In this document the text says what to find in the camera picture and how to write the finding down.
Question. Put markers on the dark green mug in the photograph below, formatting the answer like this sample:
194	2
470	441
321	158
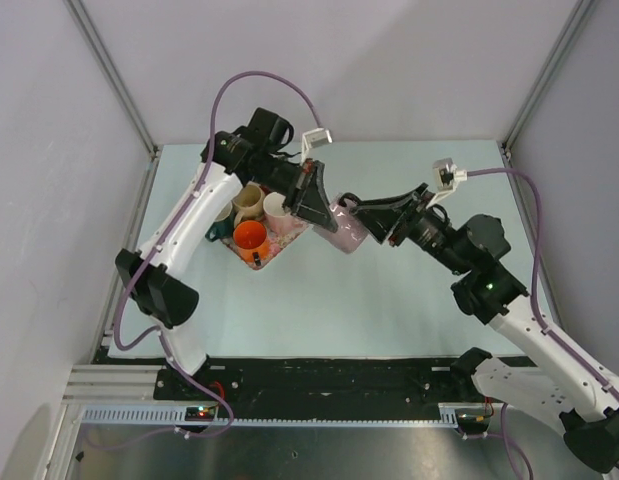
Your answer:
223	225

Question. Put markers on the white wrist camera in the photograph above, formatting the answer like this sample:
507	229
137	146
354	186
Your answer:
313	139
447	177

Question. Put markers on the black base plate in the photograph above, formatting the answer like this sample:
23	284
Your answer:
335	386

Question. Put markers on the mauve mug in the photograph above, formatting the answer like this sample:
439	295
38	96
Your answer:
350	234

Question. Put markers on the pink mug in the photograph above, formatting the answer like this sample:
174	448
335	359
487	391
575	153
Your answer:
279	220

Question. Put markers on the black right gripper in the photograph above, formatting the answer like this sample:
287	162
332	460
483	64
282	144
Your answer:
398	214

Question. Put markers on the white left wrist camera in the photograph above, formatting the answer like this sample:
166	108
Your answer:
313	139

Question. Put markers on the grey slotted cable duct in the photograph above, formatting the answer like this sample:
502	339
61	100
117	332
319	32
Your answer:
442	415

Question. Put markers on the beige mug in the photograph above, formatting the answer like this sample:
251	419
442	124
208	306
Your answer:
248	204

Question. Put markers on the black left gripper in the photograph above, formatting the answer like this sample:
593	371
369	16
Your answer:
306	197

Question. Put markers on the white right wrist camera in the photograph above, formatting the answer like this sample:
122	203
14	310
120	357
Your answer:
447	177

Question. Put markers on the aluminium corner post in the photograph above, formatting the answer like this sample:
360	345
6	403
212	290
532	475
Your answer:
96	45
566	40

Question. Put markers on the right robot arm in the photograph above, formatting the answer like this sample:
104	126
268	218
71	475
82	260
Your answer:
575	395

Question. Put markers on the right aluminium corner post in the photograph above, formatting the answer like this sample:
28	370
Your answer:
566	40

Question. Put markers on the floral rectangular tray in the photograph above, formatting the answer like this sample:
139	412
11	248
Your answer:
277	244

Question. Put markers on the orange mug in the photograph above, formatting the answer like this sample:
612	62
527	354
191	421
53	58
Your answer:
252	242

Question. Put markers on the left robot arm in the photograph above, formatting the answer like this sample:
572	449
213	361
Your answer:
151	274

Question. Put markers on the left aluminium corner post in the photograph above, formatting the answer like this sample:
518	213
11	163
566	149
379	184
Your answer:
96	45

